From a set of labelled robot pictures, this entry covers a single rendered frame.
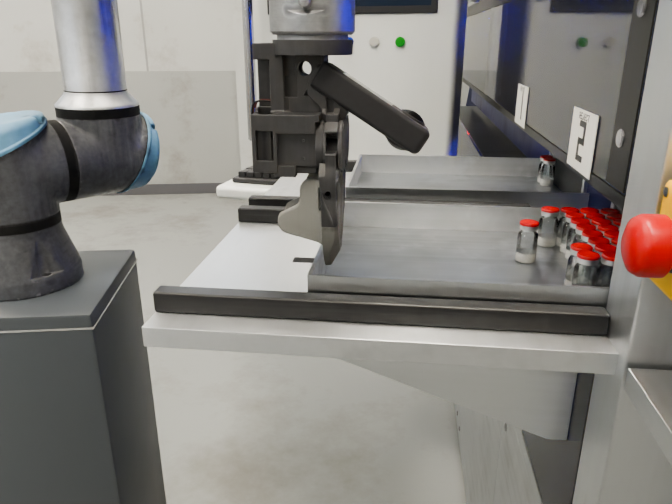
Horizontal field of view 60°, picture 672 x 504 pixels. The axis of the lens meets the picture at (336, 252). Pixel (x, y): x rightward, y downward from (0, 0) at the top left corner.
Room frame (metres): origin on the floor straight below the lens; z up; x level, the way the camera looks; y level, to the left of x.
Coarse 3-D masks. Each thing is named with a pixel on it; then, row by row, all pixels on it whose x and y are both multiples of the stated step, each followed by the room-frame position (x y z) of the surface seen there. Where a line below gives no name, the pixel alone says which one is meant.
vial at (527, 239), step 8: (520, 232) 0.62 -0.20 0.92; (528, 232) 0.61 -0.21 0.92; (536, 232) 0.61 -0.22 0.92; (520, 240) 0.61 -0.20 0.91; (528, 240) 0.61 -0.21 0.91; (536, 240) 0.61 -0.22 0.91; (520, 248) 0.61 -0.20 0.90; (528, 248) 0.61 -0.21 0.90; (536, 248) 0.61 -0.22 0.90; (520, 256) 0.61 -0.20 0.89; (528, 256) 0.61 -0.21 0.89
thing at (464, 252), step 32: (352, 224) 0.75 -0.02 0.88; (384, 224) 0.74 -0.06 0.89; (416, 224) 0.74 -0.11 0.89; (448, 224) 0.73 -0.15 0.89; (480, 224) 0.73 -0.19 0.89; (512, 224) 0.72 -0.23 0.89; (320, 256) 0.55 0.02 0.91; (352, 256) 0.63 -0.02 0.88; (384, 256) 0.63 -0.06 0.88; (416, 256) 0.63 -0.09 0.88; (448, 256) 0.63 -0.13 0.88; (480, 256) 0.63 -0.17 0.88; (512, 256) 0.63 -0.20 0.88; (544, 256) 0.63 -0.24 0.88; (320, 288) 0.49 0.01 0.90; (352, 288) 0.49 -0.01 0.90; (384, 288) 0.49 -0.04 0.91; (416, 288) 0.48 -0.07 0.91; (448, 288) 0.48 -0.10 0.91; (480, 288) 0.48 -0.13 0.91; (512, 288) 0.47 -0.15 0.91; (544, 288) 0.47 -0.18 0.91; (576, 288) 0.47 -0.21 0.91; (608, 288) 0.46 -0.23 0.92
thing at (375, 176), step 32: (384, 160) 1.08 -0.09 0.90; (416, 160) 1.07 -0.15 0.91; (448, 160) 1.07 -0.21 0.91; (480, 160) 1.06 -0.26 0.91; (512, 160) 1.05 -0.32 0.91; (352, 192) 0.83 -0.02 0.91; (384, 192) 0.82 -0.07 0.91; (416, 192) 0.82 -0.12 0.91; (448, 192) 0.81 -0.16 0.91; (480, 192) 0.81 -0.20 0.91; (512, 192) 0.80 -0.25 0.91; (544, 192) 0.80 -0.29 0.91
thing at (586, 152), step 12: (576, 108) 0.63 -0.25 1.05; (576, 120) 0.62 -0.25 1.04; (588, 120) 0.58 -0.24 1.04; (576, 132) 0.61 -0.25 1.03; (588, 132) 0.57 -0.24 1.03; (576, 144) 0.61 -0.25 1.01; (588, 144) 0.57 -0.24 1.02; (588, 156) 0.56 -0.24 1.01; (576, 168) 0.59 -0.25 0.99; (588, 168) 0.56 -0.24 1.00
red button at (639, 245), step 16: (640, 224) 0.34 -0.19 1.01; (656, 224) 0.34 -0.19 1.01; (624, 240) 0.35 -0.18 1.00; (640, 240) 0.34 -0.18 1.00; (656, 240) 0.33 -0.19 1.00; (624, 256) 0.35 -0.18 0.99; (640, 256) 0.33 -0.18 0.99; (656, 256) 0.33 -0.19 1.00; (640, 272) 0.33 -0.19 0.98; (656, 272) 0.33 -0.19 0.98
